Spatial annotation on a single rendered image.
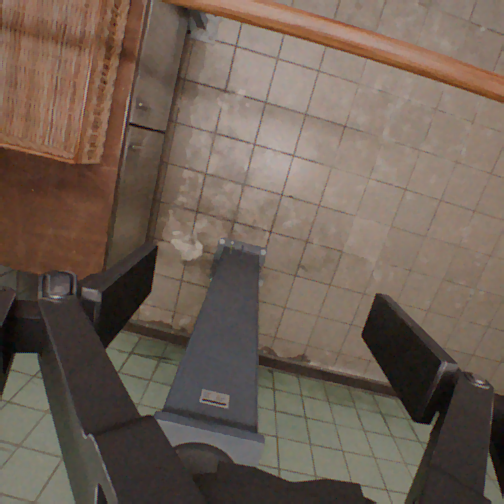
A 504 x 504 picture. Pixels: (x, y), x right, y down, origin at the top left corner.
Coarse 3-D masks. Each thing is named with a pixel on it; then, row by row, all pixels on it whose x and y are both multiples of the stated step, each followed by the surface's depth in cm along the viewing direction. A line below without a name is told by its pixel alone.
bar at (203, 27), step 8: (192, 16) 128; (200, 16) 127; (208, 16) 138; (216, 16) 138; (192, 24) 139; (200, 24) 135; (208, 24) 139; (216, 24) 139; (192, 32) 140; (200, 32) 140; (208, 32) 140; (216, 32) 140; (200, 40) 141; (208, 40) 141
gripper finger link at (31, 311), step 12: (96, 276) 14; (24, 300) 11; (12, 312) 10; (24, 312) 10; (36, 312) 10; (12, 324) 10; (24, 324) 10; (36, 324) 10; (12, 336) 10; (24, 336) 10; (36, 336) 10; (12, 348) 10; (24, 348) 10; (36, 348) 10
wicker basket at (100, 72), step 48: (0, 0) 88; (48, 0) 88; (96, 0) 88; (0, 48) 92; (48, 48) 92; (96, 48) 80; (0, 96) 96; (48, 96) 96; (96, 96) 88; (0, 144) 82; (48, 144) 100; (96, 144) 96
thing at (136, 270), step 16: (128, 256) 15; (144, 256) 15; (112, 272) 13; (128, 272) 14; (144, 272) 16; (96, 288) 11; (112, 288) 12; (128, 288) 14; (144, 288) 17; (96, 304) 11; (112, 304) 12; (128, 304) 15; (96, 320) 11; (112, 320) 13; (128, 320) 15; (112, 336) 13
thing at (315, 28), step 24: (168, 0) 37; (192, 0) 36; (216, 0) 36; (240, 0) 36; (264, 0) 36; (264, 24) 37; (288, 24) 37; (312, 24) 37; (336, 24) 37; (336, 48) 38; (360, 48) 38; (384, 48) 37; (408, 48) 37; (432, 72) 38; (456, 72) 38; (480, 72) 38
